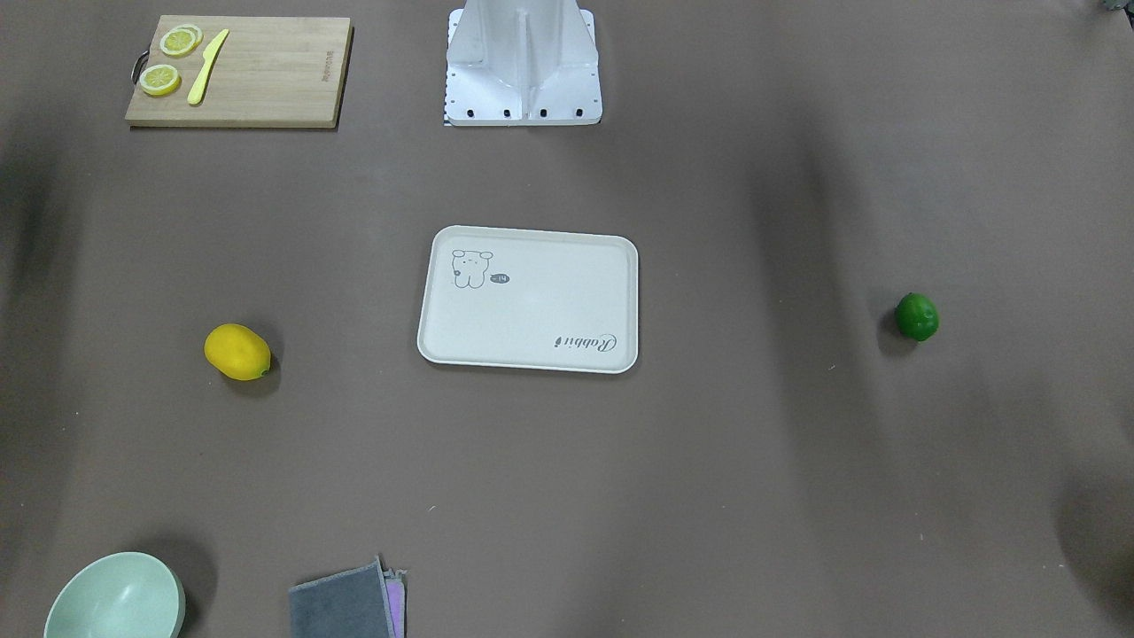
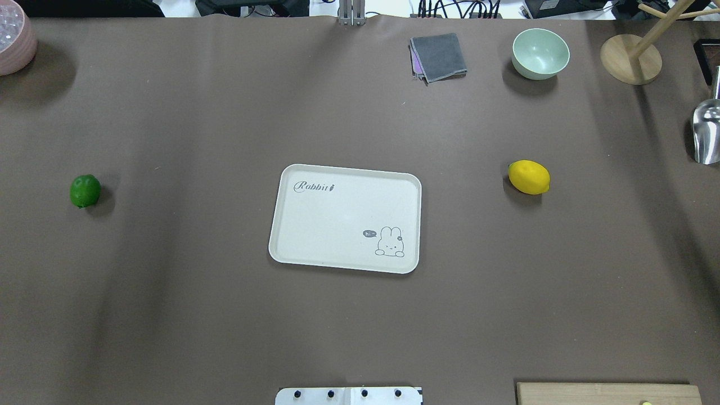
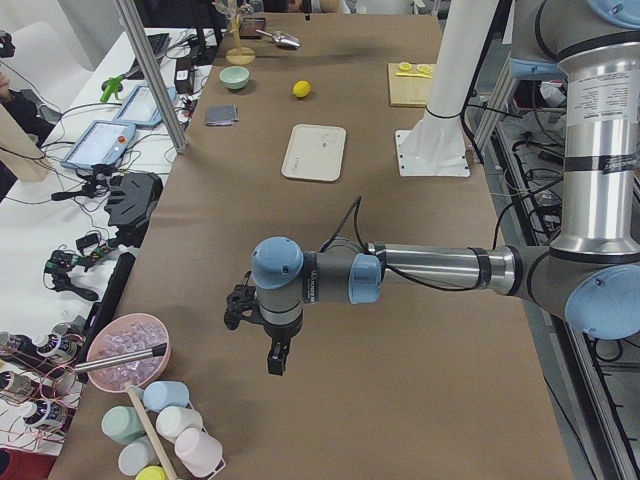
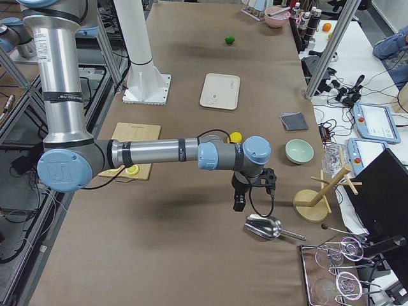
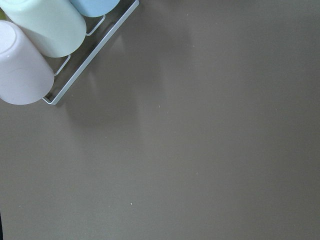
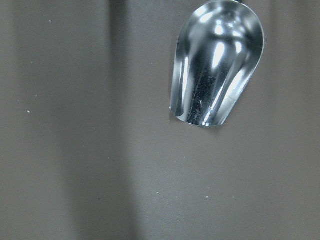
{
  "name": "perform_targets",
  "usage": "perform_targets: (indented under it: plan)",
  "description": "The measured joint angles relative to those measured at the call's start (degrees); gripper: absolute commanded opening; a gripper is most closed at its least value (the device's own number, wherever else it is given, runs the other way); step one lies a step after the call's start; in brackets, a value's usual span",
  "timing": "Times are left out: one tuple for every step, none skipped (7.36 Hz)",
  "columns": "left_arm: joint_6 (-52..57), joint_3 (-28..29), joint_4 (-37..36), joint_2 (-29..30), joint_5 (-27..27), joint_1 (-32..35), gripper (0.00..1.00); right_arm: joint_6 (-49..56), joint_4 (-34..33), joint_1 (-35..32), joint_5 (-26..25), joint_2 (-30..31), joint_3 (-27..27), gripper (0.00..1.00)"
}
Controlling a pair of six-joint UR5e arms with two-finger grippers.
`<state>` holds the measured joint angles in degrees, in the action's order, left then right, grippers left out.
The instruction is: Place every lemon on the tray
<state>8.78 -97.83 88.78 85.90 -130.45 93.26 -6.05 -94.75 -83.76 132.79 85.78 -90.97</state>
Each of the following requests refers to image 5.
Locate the white wire cup rack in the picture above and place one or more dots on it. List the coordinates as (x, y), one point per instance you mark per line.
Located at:
(99, 31)

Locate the light blue plastic cup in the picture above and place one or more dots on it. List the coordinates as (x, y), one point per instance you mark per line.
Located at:
(94, 8)

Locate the pink plastic cup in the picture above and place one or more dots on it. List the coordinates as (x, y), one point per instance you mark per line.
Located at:
(25, 76)

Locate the pale green plastic cup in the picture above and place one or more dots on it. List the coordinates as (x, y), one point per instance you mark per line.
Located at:
(55, 27)

